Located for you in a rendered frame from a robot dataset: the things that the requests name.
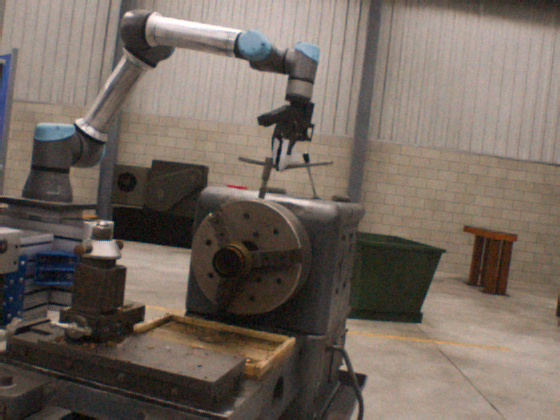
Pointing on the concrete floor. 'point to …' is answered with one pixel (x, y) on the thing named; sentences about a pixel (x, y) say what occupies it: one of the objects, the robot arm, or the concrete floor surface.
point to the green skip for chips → (391, 278)
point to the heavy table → (490, 259)
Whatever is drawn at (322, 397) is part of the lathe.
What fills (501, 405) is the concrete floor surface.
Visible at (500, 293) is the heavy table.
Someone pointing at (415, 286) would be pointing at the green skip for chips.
